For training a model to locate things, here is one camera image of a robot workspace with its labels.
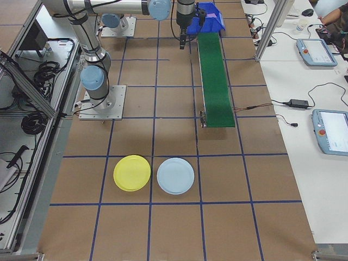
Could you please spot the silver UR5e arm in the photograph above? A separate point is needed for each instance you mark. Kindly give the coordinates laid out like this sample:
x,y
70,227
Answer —
x,y
114,8
110,19

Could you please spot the light blue plate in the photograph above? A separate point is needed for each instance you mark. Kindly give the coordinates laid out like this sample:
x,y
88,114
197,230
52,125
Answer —
x,y
175,176

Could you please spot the yellow plate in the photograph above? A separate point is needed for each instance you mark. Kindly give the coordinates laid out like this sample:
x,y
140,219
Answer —
x,y
132,173

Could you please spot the blue plastic storage bin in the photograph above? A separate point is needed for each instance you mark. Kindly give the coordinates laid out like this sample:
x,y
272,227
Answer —
x,y
209,24

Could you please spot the green conveyor belt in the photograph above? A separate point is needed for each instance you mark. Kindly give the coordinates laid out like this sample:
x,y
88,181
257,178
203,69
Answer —
x,y
214,81

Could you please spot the black flat device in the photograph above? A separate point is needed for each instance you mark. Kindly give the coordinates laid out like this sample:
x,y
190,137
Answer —
x,y
254,1

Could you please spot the black hub device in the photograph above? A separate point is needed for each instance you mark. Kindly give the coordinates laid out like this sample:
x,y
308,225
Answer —
x,y
269,43

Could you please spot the white paper cup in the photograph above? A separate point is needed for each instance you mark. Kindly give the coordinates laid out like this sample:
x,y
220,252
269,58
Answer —
x,y
301,26

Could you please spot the black computer mouse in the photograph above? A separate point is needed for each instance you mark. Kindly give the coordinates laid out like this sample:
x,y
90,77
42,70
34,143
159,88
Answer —
x,y
308,12

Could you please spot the black power adapter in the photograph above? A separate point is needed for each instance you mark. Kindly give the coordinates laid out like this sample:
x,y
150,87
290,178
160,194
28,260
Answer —
x,y
299,102

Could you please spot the grey blue teach pendant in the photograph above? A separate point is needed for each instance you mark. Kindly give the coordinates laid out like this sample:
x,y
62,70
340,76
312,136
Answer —
x,y
331,131
316,51

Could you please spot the black box device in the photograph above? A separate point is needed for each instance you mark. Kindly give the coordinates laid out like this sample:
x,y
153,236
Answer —
x,y
34,38

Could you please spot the person in dark clothing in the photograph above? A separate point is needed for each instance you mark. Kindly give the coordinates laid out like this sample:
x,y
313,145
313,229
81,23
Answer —
x,y
335,15

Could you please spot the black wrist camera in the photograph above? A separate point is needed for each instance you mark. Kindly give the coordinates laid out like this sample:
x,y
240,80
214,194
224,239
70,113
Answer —
x,y
202,16

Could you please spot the aluminium profile post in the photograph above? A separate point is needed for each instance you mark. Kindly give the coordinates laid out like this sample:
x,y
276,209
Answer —
x,y
267,30

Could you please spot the V-shaped metal bar frame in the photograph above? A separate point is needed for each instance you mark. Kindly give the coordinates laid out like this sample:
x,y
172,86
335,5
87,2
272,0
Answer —
x,y
46,108

